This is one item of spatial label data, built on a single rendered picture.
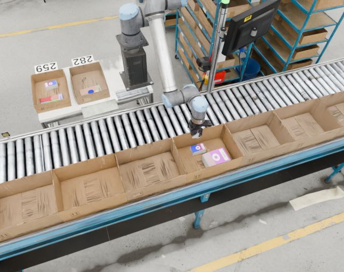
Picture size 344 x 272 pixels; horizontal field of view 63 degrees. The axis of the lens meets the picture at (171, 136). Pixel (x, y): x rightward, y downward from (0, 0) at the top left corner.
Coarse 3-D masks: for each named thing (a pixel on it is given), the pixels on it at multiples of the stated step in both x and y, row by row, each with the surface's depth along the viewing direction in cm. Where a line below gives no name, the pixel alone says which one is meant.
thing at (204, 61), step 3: (201, 57) 231; (204, 57) 231; (207, 57) 232; (198, 60) 229; (201, 60) 228; (204, 60) 229; (207, 60) 230; (198, 63) 229; (201, 63) 229; (204, 63) 230; (207, 63) 231; (210, 63) 232; (201, 66) 235; (204, 66) 235; (207, 66) 236
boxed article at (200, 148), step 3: (198, 144) 200; (201, 144) 200; (192, 147) 199; (195, 147) 199; (198, 147) 199; (201, 147) 199; (204, 147) 199; (192, 150) 197; (195, 150) 197; (198, 150) 198; (201, 150) 198; (204, 150) 199; (192, 153) 198; (195, 153) 198; (198, 153) 200
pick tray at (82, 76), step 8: (88, 64) 260; (96, 64) 263; (72, 72) 260; (80, 72) 263; (88, 72) 265; (96, 72) 266; (72, 80) 255; (80, 80) 259; (88, 80) 259; (96, 80) 259; (104, 80) 260; (80, 88) 253; (104, 88) 254; (80, 96) 236; (88, 96) 239; (96, 96) 242; (104, 96) 246; (80, 104) 243
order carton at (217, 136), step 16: (208, 128) 196; (224, 128) 198; (176, 144) 198; (192, 144) 205; (208, 144) 206; (224, 144) 206; (192, 160) 197; (240, 160) 185; (192, 176) 180; (208, 176) 188
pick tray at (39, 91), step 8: (48, 72) 252; (56, 72) 255; (32, 80) 250; (40, 80) 256; (48, 80) 258; (56, 80) 258; (64, 80) 258; (32, 88) 242; (40, 88) 252; (56, 88) 253; (64, 88) 253; (32, 96) 234; (40, 96) 247; (48, 96) 247; (64, 96) 247; (40, 104) 229; (48, 104) 232; (56, 104) 235; (64, 104) 238; (40, 112) 236
